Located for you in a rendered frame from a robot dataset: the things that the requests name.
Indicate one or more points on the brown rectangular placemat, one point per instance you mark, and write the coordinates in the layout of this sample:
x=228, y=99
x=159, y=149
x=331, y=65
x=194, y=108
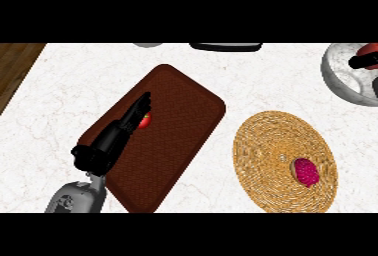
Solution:
x=172, y=140

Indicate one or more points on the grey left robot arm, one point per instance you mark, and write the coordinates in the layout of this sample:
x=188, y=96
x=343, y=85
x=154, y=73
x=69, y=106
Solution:
x=76, y=198

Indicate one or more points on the red bell pepper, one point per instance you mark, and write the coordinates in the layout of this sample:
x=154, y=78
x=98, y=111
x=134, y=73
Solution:
x=145, y=120

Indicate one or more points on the grey round object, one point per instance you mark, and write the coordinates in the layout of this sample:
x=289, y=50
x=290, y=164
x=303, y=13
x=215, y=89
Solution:
x=147, y=44

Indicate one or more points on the red and black object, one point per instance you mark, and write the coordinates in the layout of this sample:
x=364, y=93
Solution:
x=367, y=58

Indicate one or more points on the black appliance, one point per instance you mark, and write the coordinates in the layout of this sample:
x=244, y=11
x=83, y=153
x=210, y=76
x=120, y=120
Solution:
x=227, y=46

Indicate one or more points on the round woven wicker placemat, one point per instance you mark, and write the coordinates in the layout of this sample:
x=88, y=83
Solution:
x=275, y=146

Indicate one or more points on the pink cupcake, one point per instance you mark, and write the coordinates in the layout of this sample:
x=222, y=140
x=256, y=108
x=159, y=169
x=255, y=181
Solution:
x=306, y=172

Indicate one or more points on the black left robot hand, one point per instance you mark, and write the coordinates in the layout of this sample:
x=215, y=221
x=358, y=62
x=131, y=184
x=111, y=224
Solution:
x=111, y=143

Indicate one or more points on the grey marble bowl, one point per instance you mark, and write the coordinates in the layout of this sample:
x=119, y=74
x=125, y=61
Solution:
x=340, y=78

